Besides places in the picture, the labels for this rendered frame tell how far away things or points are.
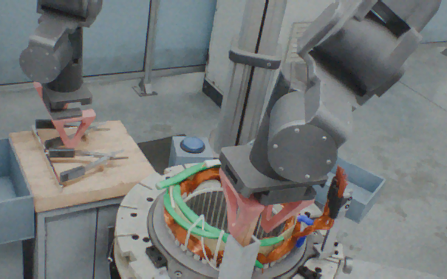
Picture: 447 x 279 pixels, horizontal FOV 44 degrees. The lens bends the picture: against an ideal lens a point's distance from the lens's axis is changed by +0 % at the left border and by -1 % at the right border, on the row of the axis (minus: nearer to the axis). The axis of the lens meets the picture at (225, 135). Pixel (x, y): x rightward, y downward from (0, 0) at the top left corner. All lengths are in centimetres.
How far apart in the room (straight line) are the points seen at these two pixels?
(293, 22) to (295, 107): 266
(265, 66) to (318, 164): 71
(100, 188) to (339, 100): 51
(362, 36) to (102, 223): 60
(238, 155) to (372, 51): 17
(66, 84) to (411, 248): 211
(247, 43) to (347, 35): 68
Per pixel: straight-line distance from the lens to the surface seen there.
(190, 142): 106
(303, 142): 44
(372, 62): 49
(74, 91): 90
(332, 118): 44
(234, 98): 119
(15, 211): 88
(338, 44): 48
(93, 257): 100
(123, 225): 78
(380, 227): 278
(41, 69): 81
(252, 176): 54
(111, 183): 90
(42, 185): 89
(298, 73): 51
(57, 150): 91
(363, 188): 109
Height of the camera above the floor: 161
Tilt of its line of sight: 31 degrees down
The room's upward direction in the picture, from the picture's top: 11 degrees clockwise
